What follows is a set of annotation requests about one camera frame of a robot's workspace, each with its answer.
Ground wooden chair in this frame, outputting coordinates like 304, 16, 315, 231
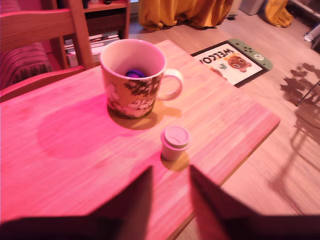
0, 0, 96, 103

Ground orange velvet curtain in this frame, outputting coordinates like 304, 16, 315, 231
264, 0, 295, 28
138, 0, 235, 31

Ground tall wooden bookshelf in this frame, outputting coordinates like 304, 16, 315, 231
41, 0, 132, 68

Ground white shoe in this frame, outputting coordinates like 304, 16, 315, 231
303, 23, 320, 43

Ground pale coffee capsule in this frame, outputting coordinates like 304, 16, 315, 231
159, 124, 192, 162

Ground illustrated white ceramic mug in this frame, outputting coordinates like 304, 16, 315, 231
99, 38, 185, 120

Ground thin black metal rod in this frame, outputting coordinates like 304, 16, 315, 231
296, 79, 320, 107

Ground purple coffee capsule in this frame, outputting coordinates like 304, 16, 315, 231
124, 68, 147, 78

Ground welcome door mat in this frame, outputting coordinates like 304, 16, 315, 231
190, 38, 274, 89

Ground stack of white magazines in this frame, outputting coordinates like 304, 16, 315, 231
63, 31, 120, 67

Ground white box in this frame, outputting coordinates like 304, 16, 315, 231
238, 0, 265, 16

